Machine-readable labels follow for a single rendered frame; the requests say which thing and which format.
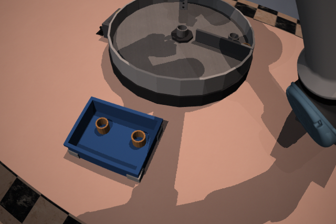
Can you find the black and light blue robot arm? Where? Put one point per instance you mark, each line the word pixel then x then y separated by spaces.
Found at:
pixel 313 96

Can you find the grey round turntable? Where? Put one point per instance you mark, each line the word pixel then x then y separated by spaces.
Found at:
pixel 143 44

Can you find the blue plastic crate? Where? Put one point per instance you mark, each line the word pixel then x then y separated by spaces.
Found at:
pixel 114 151

